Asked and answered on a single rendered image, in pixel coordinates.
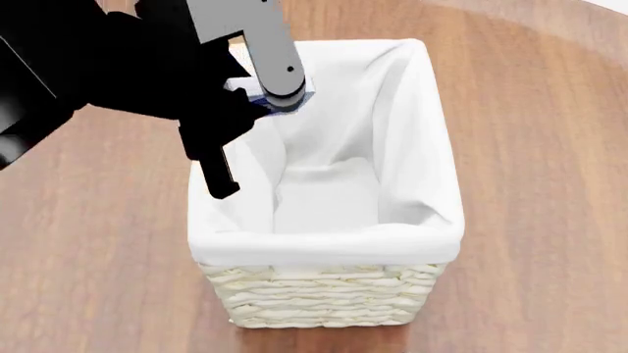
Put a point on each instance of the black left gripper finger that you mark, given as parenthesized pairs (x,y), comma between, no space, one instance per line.
(218,173)

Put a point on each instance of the grey flat left gripper finger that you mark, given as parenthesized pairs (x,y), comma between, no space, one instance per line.
(270,55)

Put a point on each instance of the white blue cream cheese box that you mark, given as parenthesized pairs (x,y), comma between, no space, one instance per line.
(240,85)

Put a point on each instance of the white cloth basket liner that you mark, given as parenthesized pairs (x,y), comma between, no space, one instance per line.
(343,147)

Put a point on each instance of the cream woven basket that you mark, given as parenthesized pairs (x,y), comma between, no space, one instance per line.
(324,298)

